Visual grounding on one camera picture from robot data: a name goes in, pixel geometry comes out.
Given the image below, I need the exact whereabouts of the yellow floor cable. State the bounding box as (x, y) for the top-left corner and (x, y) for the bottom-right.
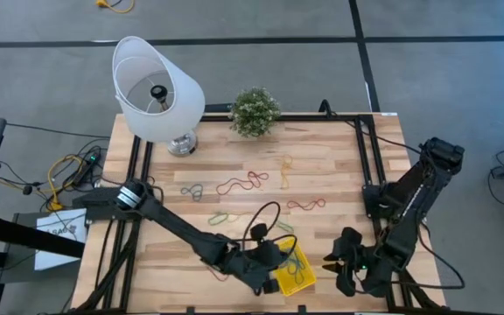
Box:
(46, 153), (88, 212)

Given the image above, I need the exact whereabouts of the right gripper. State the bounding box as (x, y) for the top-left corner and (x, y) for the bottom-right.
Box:
(322, 247), (382, 298)

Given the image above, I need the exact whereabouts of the yellow slotted plastic bin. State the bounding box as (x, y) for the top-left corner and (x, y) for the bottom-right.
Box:
(273, 237), (318, 298)

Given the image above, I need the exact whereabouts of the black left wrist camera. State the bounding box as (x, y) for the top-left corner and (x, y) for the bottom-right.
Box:
(249, 222), (269, 241)

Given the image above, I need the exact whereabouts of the yellow cable with plug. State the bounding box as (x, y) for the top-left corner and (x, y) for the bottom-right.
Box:
(95, 0), (136, 14)

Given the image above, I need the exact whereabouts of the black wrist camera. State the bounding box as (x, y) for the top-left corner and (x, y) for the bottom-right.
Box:
(342, 227), (363, 253)
(249, 222), (269, 241)

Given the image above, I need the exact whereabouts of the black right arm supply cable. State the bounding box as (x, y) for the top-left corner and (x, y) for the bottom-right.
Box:
(318, 99), (424, 155)

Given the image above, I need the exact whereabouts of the white paper sheet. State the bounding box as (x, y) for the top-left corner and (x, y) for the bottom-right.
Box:
(34, 207), (88, 271)

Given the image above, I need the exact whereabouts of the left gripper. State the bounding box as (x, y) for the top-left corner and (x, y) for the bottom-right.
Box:
(227, 239), (286, 295)

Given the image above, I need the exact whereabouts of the black aluminium table frame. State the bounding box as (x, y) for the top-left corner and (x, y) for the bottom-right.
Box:
(74, 112), (450, 315)

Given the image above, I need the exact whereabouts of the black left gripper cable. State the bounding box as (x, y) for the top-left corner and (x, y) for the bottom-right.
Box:
(241, 200), (299, 263)

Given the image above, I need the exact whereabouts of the small potted plant black pot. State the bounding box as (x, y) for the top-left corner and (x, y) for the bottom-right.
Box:
(228, 86), (283, 139)

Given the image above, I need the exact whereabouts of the black power strip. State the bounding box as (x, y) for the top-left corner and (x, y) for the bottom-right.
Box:
(71, 150), (102, 187)

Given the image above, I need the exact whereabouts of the white shade silver table lamp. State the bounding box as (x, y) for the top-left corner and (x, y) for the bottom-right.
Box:
(111, 35), (207, 158)

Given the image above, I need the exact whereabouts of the black right arm cable loop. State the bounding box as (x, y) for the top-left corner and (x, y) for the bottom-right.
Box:
(391, 220), (466, 291)

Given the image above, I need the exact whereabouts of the teal rubber band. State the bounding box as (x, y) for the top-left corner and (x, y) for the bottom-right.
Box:
(179, 183), (205, 203)
(283, 251), (308, 285)

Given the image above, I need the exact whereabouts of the thin black floor cable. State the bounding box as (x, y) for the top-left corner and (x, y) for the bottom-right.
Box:
(5, 122), (111, 140)

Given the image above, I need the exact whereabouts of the black metal beam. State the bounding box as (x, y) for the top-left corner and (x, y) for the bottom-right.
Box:
(0, 213), (86, 259)

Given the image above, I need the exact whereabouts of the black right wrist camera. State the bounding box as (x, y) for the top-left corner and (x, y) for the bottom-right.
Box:
(342, 227), (363, 253)

